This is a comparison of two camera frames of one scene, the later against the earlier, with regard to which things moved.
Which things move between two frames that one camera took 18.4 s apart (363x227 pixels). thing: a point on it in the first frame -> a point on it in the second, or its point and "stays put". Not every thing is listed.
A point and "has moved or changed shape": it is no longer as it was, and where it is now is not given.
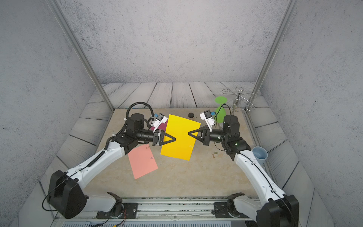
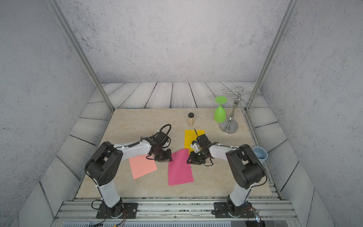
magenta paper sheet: x=162 y=126 -> x=179 y=171
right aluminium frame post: x=291 y=7 stays put
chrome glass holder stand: x=241 y=100 stays put
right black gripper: x=203 y=139 -> x=193 y=160
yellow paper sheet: x=179 y=128 has moved or changed shape
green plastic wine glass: x=220 y=112 stays put
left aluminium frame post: x=81 y=51 stays put
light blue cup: x=260 y=154 stays put
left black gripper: x=156 y=138 -> x=168 y=158
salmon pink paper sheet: x=142 y=161 stays put
